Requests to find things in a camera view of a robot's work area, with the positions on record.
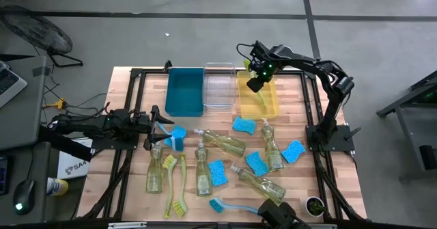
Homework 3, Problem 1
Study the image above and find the yellow cable connector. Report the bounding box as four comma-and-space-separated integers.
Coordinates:
42, 98, 67, 111

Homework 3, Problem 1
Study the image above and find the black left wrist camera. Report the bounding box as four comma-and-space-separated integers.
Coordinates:
111, 108, 134, 126

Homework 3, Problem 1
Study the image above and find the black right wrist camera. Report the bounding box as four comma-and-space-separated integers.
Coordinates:
246, 75, 271, 94

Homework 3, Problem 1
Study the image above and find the blue plastic bin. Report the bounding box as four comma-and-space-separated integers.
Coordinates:
165, 67, 205, 118

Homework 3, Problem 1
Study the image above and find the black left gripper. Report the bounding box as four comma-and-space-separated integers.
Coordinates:
131, 105, 175, 151

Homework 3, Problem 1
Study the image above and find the black boxy object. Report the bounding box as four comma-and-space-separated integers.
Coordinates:
257, 198, 310, 229

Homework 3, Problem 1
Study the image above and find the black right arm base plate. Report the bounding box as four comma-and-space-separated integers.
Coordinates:
305, 124, 362, 152

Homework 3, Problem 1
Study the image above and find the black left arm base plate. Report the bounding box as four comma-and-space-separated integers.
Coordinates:
89, 133, 139, 150

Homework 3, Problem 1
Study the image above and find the yellow translucent bin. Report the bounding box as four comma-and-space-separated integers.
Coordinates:
236, 70, 280, 120

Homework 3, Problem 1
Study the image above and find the dark keyboard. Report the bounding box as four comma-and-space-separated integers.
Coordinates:
0, 155, 10, 196

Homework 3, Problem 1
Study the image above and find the blue dish brush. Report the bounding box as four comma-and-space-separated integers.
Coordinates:
208, 197, 261, 216
156, 121, 179, 151

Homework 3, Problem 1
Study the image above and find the black aluminium table frame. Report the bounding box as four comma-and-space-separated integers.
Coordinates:
76, 59, 365, 223

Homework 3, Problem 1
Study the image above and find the dark grey side desk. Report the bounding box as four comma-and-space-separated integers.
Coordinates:
0, 142, 52, 225

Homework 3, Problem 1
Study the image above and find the black floor fan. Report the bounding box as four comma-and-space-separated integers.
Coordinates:
0, 5, 85, 68

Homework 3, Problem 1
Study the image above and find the blue wavy sponge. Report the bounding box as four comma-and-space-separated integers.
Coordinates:
163, 125, 188, 152
245, 151, 270, 178
207, 159, 229, 188
281, 139, 307, 164
232, 116, 257, 136

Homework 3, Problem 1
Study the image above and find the grey laptop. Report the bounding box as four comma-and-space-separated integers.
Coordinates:
0, 63, 28, 109

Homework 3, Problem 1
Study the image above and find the yellow-green soap bottle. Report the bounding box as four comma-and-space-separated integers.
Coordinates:
145, 142, 165, 194
195, 139, 213, 198
229, 163, 287, 205
261, 118, 285, 173
193, 128, 247, 158

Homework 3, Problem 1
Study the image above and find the small white potted plant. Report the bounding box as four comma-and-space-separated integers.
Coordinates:
300, 196, 326, 219

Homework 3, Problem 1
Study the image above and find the white cardboard box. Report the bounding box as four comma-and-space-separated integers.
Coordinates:
56, 137, 94, 180

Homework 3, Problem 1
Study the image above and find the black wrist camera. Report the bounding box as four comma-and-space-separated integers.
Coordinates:
111, 108, 134, 126
246, 75, 271, 94

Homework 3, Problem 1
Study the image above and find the black metal cart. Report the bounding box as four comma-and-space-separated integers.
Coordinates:
376, 70, 437, 182

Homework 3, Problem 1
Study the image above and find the white yellow bottle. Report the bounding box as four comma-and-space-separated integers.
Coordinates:
46, 176, 70, 197

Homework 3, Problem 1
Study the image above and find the black computer mouse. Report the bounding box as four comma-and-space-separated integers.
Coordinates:
12, 179, 36, 216

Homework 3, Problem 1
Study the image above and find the clear plastic bin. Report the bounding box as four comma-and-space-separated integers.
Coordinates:
203, 62, 237, 111

